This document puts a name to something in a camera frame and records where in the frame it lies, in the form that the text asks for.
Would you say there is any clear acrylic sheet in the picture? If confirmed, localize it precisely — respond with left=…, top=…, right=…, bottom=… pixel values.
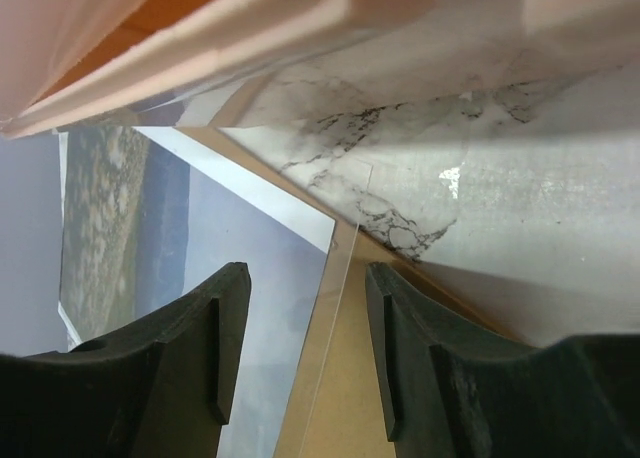
left=275, top=159, right=380, bottom=457

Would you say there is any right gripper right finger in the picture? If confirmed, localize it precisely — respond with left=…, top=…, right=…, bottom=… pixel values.
left=365, top=263, right=639, bottom=457

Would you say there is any landscape photo print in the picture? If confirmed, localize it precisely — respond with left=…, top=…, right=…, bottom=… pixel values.
left=58, top=126, right=327, bottom=457

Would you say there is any pink wooden picture frame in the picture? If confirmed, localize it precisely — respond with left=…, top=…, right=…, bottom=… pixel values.
left=0, top=0, right=640, bottom=141

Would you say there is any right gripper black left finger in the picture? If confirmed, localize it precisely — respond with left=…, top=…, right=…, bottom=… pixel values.
left=1, top=262, right=250, bottom=457

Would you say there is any brown cardboard backing board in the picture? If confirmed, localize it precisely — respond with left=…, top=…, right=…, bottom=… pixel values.
left=174, top=77, right=531, bottom=458

